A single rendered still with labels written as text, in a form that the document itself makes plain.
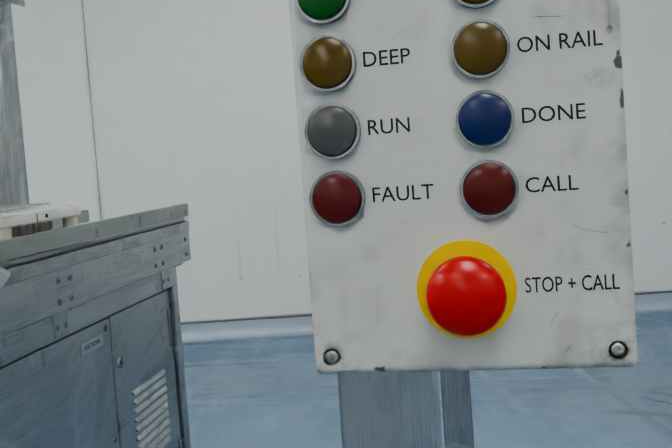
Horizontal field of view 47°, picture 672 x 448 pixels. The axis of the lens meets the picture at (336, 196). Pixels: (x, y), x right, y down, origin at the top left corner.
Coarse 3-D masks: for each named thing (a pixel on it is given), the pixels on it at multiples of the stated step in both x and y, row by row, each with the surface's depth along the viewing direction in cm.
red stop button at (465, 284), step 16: (464, 256) 39; (448, 272) 38; (464, 272) 38; (480, 272) 38; (496, 272) 38; (432, 288) 39; (448, 288) 38; (464, 288) 38; (480, 288) 38; (496, 288) 38; (432, 304) 39; (448, 304) 38; (464, 304) 38; (480, 304) 38; (496, 304) 38; (448, 320) 39; (464, 320) 38; (480, 320) 38; (496, 320) 38
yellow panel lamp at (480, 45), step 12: (480, 24) 39; (492, 24) 40; (468, 36) 40; (480, 36) 39; (492, 36) 39; (504, 36) 40; (456, 48) 40; (468, 48) 40; (480, 48) 39; (492, 48) 39; (504, 48) 39; (456, 60) 40; (468, 60) 40; (480, 60) 39; (492, 60) 39; (468, 72) 40; (480, 72) 40
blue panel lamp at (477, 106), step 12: (480, 96) 40; (492, 96) 40; (468, 108) 40; (480, 108) 40; (492, 108) 40; (504, 108) 40; (468, 120) 40; (480, 120) 40; (492, 120) 40; (504, 120) 40; (468, 132) 40; (480, 132) 40; (492, 132) 40; (504, 132) 40; (480, 144) 40
